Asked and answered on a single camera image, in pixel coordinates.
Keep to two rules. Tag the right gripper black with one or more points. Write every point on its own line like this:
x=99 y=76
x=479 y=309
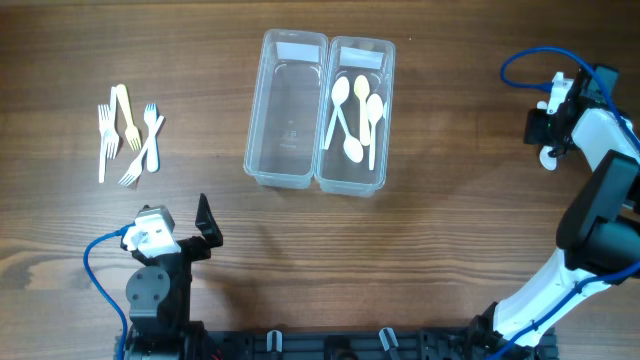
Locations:
x=534 y=130

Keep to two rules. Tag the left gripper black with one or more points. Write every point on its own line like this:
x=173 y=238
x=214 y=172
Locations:
x=200 y=248

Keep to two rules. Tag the white plastic spoon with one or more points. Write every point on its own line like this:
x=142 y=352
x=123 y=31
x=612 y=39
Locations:
x=548 y=162
x=339 y=94
x=351 y=145
x=375 y=110

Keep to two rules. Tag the white fork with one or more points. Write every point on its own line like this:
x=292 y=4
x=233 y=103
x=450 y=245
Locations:
x=112 y=137
x=103 y=129
x=150 y=118

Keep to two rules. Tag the yellow plastic spoon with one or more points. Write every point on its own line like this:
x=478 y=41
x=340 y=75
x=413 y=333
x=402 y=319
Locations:
x=362 y=91

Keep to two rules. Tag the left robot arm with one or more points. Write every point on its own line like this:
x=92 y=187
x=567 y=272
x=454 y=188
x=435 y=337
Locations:
x=159 y=292

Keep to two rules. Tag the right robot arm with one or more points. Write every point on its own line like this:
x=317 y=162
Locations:
x=596 y=247

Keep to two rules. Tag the left clear plastic container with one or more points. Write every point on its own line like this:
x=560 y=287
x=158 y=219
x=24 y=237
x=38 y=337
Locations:
x=288 y=97

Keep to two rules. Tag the clear plastic container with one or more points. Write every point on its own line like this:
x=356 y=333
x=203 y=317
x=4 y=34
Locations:
x=350 y=57
x=288 y=97

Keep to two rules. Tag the right clear plastic container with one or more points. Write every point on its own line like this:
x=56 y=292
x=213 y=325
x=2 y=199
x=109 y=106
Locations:
x=350 y=57

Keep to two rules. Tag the white fork diagonal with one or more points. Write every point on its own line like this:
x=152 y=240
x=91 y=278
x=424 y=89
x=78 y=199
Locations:
x=135 y=169

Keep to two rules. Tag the yellow plastic fork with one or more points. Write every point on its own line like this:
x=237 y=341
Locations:
x=132 y=133

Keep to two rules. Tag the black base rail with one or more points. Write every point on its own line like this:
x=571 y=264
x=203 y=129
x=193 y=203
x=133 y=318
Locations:
x=422 y=344

